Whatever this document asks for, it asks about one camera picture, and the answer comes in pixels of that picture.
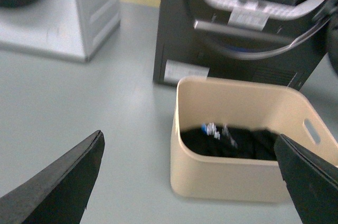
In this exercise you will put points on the black printed shirt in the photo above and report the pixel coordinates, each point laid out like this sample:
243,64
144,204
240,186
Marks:
232,142

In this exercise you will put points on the white washing machine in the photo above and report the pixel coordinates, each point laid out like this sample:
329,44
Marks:
64,29

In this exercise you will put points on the beige plastic laundry hamper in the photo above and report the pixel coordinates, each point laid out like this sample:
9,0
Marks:
248,105

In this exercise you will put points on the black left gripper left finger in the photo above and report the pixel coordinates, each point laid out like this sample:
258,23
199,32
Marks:
60,192

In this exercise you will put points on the black front-load washing machine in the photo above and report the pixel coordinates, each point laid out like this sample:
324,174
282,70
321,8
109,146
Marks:
279,42

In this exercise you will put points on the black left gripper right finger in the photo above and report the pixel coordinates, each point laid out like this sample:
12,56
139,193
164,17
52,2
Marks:
310,180

